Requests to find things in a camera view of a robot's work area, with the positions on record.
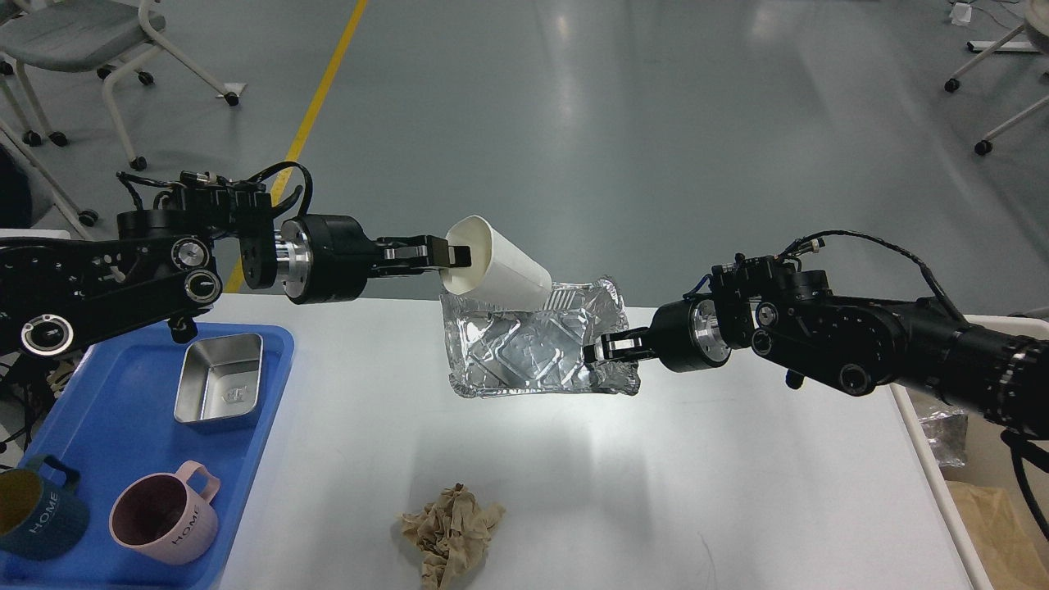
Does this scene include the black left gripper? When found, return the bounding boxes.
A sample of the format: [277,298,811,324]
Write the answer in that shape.
[279,214,472,305]

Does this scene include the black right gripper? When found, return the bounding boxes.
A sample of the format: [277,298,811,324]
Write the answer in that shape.
[582,297,731,373]

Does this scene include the white paper cup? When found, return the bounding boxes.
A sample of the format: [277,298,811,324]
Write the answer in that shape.
[441,216,553,312]

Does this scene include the aluminium foil tray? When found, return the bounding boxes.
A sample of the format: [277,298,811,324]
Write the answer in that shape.
[438,275,641,399]

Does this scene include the stainless steel rectangular box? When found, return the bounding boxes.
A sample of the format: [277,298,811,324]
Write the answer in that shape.
[173,333,265,433]

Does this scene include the brown paper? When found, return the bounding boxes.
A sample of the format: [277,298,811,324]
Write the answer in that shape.
[947,481,1048,589]
[398,483,506,589]

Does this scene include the pink HOME mug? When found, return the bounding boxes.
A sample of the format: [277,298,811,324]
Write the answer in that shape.
[108,461,221,566]

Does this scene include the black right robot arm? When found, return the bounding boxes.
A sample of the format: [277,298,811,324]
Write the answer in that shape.
[582,231,1048,533]

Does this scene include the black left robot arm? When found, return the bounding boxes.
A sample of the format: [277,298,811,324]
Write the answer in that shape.
[1,161,479,359]

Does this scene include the crumpled foil in bin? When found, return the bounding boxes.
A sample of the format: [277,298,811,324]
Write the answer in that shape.
[918,410,968,468]

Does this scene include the beige plastic bin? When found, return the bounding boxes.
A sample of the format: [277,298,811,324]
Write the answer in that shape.
[889,315,1049,590]

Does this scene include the brown paper in bin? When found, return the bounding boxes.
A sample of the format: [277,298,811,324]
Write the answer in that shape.
[947,481,1048,589]

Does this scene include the grey office chair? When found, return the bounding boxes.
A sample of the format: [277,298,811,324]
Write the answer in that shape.
[2,1,240,171]

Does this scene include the dark blue HOME mug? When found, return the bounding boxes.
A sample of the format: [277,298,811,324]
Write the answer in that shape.
[1,455,90,561]

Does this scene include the white chair legs right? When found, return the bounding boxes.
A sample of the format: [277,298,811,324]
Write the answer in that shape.
[944,0,1049,157]

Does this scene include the white folding chair frame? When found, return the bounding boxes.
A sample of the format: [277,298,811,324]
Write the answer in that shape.
[0,73,99,238]

